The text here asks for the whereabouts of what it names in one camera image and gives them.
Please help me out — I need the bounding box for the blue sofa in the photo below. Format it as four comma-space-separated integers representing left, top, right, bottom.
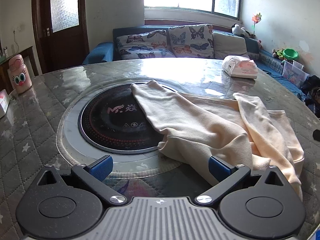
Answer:
82, 25, 308, 100

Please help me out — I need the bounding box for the round black induction cooktop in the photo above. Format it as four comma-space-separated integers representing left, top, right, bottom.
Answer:
78, 82, 166, 155

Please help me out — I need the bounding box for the clear plastic storage box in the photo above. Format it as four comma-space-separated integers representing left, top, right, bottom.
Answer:
282, 60, 310, 88

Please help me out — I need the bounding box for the cream long-sleeve garment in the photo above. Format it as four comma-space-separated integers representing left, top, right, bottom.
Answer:
130, 79, 305, 202

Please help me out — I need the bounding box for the white pink cardboard box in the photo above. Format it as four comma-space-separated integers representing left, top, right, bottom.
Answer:
0, 89, 10, 119

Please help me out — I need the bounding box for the pink cartoon-face bottle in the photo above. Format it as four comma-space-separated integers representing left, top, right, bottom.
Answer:
7, 54, 32, 95

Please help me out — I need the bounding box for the dark wooden glass-panel door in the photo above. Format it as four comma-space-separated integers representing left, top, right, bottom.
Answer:
31, 0, 90, 74

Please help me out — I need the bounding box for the square butterfly print pillow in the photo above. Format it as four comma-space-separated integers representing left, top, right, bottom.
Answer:
168, 24, 215, 58

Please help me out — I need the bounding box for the blue grey cushion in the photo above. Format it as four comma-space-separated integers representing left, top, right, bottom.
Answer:
244, 37, 260, 54

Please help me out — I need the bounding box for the white pink tissue pack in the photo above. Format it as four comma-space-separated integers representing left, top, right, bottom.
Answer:
222, 55, 258, 79

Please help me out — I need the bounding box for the green plush toy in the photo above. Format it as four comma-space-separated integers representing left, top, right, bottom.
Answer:
272, 48, 285, 60

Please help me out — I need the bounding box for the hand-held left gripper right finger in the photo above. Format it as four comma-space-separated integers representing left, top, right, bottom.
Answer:
194, 156, 292, 207

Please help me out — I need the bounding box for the colourful pinwheel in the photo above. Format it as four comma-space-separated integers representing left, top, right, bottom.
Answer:
251, 12, 262, 38

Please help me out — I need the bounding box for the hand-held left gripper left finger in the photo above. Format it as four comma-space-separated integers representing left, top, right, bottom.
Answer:
32, 155, 128, 207

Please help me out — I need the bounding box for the panda plush toy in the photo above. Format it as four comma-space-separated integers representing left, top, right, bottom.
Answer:
231, 24, 254, 38

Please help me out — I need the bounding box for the green plastic bowl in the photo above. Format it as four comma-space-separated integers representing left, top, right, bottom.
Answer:
282, 48, 299, 59

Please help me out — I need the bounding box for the long butterfly print pillow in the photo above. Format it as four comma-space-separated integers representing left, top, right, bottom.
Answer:
116, 29, 175, 60

